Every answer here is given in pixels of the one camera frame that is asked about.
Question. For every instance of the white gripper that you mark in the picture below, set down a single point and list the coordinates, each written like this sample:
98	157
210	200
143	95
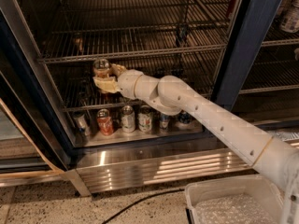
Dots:
127	83

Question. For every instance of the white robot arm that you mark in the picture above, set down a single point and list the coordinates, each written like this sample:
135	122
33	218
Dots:
276	160

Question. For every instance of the red cola can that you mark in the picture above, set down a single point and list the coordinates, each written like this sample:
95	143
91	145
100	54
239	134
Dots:
104	121

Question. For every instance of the white green red can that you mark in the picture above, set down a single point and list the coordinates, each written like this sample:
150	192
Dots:
145	119

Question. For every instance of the silver can far left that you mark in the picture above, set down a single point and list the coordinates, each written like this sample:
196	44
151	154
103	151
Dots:
81	122

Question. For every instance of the blue silver can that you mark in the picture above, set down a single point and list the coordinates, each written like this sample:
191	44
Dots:
164	121

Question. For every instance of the dark blue pepsi can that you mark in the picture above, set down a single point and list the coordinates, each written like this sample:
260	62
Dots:
184	117

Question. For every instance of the stainless steel fridge grille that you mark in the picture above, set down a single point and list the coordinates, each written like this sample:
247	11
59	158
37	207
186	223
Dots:
154	161

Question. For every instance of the open fridge glass door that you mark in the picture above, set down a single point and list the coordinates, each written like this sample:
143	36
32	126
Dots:
30	150

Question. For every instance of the dark blue fridge pillar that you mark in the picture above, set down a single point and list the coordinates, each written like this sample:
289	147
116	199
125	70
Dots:
252	22

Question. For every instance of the white can right compartment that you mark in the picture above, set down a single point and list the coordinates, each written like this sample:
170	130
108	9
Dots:
290	21

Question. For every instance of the bubble wrap sheet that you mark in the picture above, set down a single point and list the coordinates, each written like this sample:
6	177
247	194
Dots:
233	209

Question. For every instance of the white plastic bin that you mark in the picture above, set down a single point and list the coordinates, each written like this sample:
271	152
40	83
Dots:
267	194

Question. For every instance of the lower wire shelf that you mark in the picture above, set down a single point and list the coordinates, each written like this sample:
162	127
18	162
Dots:
81	97

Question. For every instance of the top wire shelf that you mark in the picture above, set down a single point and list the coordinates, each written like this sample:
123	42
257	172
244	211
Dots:
82	41

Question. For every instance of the right compartment wire shelf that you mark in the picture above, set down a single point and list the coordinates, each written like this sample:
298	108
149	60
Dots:
276	66

